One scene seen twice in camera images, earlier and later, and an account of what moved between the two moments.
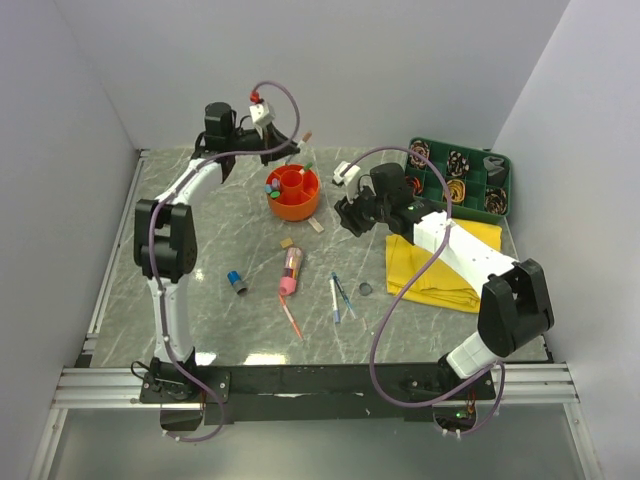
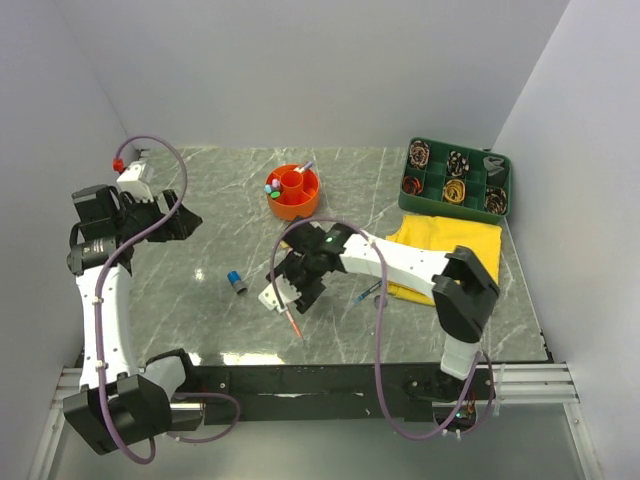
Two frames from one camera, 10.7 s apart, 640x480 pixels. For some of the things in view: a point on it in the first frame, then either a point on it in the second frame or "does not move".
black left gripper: (270, 137) → (176, 229)
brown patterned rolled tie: (422, 148) does not move
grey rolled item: (493, 165) does not move
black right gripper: (349, 213) → (308, 294)
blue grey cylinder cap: (238, 284) does not move
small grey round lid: (365, 289) → (377, 300)
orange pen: (282, 298) does not move
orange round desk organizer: (300, 192) does not move
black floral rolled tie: (457, 164) does not move
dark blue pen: (340, 286) → (373, 288)
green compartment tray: (479, 179) does not move
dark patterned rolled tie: (495, 200) does not move
